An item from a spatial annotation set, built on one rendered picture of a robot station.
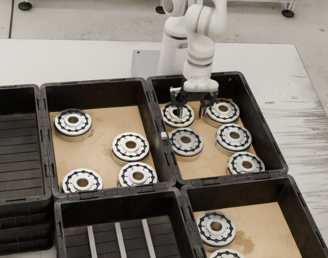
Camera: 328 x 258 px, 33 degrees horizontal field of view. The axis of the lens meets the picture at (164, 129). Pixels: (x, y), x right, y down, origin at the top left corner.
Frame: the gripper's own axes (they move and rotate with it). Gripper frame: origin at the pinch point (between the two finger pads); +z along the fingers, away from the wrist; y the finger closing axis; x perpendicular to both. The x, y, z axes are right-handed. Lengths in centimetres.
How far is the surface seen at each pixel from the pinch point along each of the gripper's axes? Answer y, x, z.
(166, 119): 7.0, 0.7, 1.7
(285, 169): -20.4, 25.6, -3.5
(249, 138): -16.0, 8.5, 2.5
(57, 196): 36.7, 33.0, -4.7
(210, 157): -4.5, 12.4, 5.6
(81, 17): 31, -172, 81
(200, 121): -3.9, -1.5, 5.0
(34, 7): 58, -180, 80
